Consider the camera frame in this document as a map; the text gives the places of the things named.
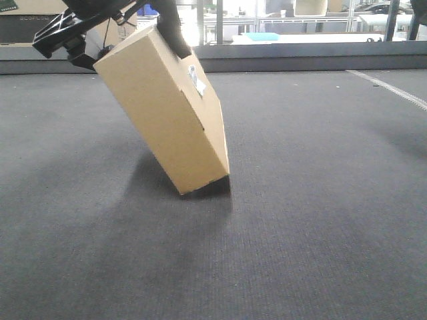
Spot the blue flat foam pad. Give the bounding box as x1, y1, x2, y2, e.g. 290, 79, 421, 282
242, 32, 280, 41

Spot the white tape strip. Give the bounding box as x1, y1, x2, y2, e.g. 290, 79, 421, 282
347, 70, 426, 111

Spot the grey vertical pillar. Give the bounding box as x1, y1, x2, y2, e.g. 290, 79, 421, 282
216, 0, 224, 45

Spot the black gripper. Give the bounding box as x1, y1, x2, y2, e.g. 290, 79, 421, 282
33, 0, 147, 71

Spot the brown cardboard package box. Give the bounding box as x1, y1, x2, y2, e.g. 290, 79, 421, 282
94, 25, 230, 195

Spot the beige open bin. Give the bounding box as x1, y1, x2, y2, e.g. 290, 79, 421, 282
293, 0, 328, 17

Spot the large cardboard box stack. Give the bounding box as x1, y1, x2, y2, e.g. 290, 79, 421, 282
1, 0, 137, 45

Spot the white barcode label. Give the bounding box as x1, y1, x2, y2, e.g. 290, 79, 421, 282
187, 65, 206, 97

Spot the black box with lettering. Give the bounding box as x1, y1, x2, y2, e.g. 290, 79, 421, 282
0, 13, 58, 44

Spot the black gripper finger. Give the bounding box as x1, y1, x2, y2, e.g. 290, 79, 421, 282
153, 0, 192, 59

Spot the grey raised carpet ledge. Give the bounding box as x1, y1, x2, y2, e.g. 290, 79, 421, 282
1, 41, 426, 75

